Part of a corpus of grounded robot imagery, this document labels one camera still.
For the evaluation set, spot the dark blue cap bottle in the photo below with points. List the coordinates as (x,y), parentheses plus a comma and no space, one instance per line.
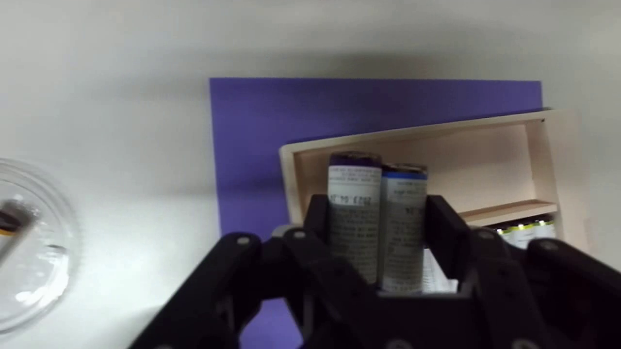
(353,194)

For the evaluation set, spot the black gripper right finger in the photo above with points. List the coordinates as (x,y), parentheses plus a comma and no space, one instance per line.
(547,295)

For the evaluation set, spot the clear plastic dish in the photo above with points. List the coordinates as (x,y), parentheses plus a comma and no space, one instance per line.
(39,272)

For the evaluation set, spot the wooden compartment tray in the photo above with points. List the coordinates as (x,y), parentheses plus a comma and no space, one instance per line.
(491,171)

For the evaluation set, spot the orange cap small bottle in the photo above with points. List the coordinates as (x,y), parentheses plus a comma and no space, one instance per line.
(16,225)

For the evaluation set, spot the row of white vials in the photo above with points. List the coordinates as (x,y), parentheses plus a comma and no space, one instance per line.
(524,231)

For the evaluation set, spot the light blue cap bottle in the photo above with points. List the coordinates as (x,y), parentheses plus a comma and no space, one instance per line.
(404,192)

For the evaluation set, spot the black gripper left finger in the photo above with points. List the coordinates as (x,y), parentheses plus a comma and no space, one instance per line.
(328,301)

